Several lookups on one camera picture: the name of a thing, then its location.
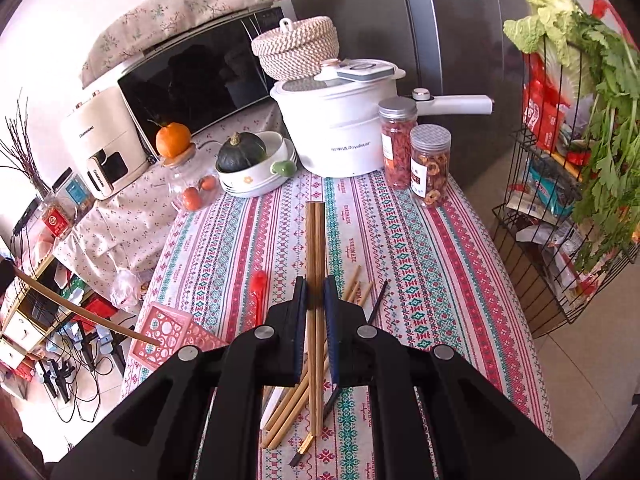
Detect red label glass jar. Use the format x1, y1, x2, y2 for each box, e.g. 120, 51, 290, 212
41, 200, 74, 240

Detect cream air fryer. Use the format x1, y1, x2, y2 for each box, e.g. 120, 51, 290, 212
63, 87, 150, 200

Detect woven lidded basket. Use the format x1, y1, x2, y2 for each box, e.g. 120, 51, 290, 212
252, 16, 340, 81

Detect black chopstick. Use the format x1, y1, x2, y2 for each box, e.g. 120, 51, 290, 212
288, 278, 391, 468

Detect black wire storage rack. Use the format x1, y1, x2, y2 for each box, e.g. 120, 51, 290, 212
492, 40, 639, 338

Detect red plastic spoon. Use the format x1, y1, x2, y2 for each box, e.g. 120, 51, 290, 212
250, 270, 268, 327

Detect blue label clear container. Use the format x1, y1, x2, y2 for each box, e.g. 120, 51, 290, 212
52, 167, 96, 223

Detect grey refrigerator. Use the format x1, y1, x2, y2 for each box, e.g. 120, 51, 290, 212
293, 0, 528, 188

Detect dried twig branches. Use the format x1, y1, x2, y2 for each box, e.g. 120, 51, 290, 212
1, 93, 51, 200

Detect dark green squash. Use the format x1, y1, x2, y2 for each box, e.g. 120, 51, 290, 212
216, 132, 267, 174

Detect glass jar with tomatoes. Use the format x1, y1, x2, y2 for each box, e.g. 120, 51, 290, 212
162, 143, 220, 212

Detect patterned striped tablecloth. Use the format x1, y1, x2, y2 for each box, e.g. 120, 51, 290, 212
119, 167, 554, 480

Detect black microwave oven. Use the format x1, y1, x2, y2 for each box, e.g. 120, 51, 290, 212
118, 6, 284, 158

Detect white electric cooking pot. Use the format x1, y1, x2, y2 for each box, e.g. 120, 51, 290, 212
269, 58, 496, 179

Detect short jar dried slices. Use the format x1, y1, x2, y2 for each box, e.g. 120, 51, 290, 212
410, 124, 451, 207

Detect tall jar red dried fruit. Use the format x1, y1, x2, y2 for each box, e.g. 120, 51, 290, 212
378, 96, 418, 190

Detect white plastic spoon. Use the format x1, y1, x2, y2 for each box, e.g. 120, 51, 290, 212
259, 387, 285, 430

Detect floral cloth microwave cover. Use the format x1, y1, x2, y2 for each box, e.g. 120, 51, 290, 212
80, 0, 281, 88

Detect white ceramic bowl green handle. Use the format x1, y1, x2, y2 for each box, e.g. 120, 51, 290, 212
217, 131, 297, 198

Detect green leafy vegetables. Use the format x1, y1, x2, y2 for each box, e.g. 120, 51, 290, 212
503, 0, 639, 271

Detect orange tangerine on jar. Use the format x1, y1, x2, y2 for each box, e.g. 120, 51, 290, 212
149, 119, 191, 158

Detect bamboo chopsticks pair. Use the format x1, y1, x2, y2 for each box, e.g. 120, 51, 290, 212
349, 282, 373, 308

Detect pink plastic utensil basket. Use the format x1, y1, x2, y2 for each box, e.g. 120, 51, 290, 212
129, 302, 227, 370

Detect floral side table cloth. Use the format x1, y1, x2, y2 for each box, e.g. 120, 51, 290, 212
52, 98, 286, 302

